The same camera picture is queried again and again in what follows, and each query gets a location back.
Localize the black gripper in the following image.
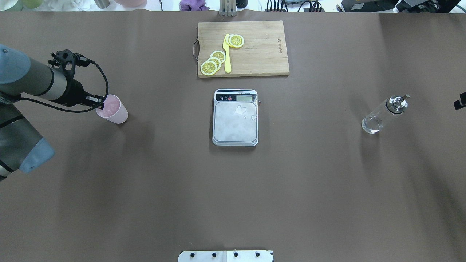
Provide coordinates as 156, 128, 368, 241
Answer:
66, 80, 105, 110

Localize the pink plastic cup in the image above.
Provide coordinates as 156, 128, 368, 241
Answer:
95, 94, 129, 124

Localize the glass sauce bottle metal cap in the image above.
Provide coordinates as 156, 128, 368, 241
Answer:
361, 94, 410, 134

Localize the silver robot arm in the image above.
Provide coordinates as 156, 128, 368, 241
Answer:
0, 44, 110, 180

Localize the silver digital kitchen scale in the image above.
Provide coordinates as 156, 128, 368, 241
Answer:
212, 88, 260, 147

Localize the lemon slice hidden pair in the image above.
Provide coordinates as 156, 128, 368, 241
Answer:
206, 57, 222, 70

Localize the purple cloth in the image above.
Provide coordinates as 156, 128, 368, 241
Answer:
179, 0, 210, 12

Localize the yellow plastic knife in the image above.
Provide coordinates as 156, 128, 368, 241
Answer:
222, 40, 232, 74

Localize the lemon slice top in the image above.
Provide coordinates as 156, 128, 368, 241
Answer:
227, 34, 245, 48

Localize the black thermos bottle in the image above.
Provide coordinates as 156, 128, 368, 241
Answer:
235, 0, 248, 9

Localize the bamboo cutting board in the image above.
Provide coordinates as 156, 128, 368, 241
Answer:
197, 20, 290, 78

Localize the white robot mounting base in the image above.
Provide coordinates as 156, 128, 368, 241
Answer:
178, 250, 275, 262

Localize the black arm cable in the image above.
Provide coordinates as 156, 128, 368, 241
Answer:
20, 58, 110, 113

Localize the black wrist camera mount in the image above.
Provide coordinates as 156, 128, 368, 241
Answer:
48, 49, 90, 80

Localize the aluminium frame post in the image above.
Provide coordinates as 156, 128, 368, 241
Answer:
219, 0, 237, 17

